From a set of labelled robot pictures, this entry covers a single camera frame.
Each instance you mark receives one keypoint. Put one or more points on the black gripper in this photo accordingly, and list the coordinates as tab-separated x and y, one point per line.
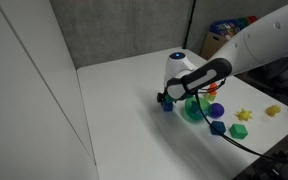
160	96

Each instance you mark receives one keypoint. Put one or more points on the purple cube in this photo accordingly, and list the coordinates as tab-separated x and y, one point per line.
168	106

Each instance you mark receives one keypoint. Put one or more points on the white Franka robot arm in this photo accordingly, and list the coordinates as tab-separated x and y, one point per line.
267	36

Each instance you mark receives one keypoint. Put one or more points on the dark blue cube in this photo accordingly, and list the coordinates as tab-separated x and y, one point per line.
218	128

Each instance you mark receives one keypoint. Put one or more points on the green cube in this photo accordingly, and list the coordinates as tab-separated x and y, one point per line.
238	131

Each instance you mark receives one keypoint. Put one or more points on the green bowl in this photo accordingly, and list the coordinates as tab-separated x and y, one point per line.
192	116

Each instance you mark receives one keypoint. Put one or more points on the yellow-green small block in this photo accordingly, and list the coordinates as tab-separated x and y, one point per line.
210	97

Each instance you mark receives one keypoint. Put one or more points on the orange toy figure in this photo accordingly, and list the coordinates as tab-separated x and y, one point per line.
213	88

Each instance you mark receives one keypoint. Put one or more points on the purple ball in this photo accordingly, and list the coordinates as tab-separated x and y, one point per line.
217	110

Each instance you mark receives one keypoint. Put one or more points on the brown cardboard box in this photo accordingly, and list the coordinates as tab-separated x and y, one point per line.
212	45

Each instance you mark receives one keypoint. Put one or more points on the yellow spiky toy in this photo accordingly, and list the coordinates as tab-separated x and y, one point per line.
244	115

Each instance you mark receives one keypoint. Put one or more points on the black tripod pole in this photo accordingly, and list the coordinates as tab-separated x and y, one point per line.
189	23

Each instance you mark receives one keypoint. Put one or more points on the colourful toy package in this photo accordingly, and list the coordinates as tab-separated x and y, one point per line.
230	26

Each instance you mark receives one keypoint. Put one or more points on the yellow duck toy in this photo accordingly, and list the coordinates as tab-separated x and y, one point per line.
273	110

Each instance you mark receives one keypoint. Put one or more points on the black perforated base board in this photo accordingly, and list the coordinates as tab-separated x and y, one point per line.
280	168

